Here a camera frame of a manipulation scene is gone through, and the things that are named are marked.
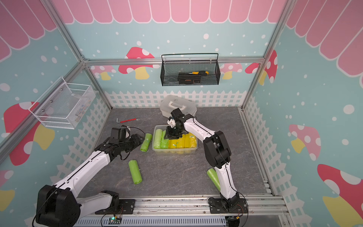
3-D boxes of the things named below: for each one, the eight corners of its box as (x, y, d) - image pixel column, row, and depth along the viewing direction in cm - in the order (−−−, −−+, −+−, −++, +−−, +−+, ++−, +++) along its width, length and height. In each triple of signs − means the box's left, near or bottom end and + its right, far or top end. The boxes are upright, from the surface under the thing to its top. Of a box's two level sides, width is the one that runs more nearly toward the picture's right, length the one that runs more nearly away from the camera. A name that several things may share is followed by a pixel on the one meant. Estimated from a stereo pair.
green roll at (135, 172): (135, 185, 83) (134, 183, 80) (129, 163, 92) (128, 161, 89) (143, 182, 84) (142, 180, 81) (137, 160, 93) (135, 158, 90)
